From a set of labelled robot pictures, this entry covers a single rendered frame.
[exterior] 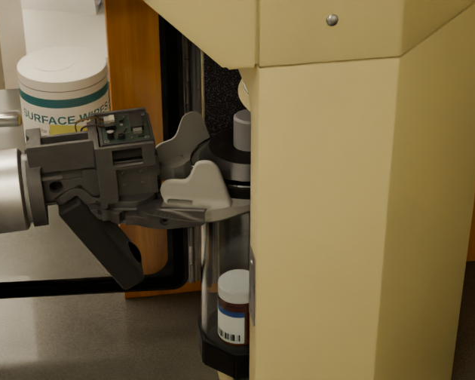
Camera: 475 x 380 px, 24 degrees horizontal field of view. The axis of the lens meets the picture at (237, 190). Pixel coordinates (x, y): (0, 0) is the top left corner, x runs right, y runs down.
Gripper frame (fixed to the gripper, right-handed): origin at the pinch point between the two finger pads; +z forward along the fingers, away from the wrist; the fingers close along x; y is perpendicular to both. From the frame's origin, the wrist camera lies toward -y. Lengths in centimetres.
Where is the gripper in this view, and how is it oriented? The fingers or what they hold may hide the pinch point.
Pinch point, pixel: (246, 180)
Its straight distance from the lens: 103.5
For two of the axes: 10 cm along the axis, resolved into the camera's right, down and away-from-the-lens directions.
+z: 9.8, -1.3, 1.3
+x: -1.8, -5.0, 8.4
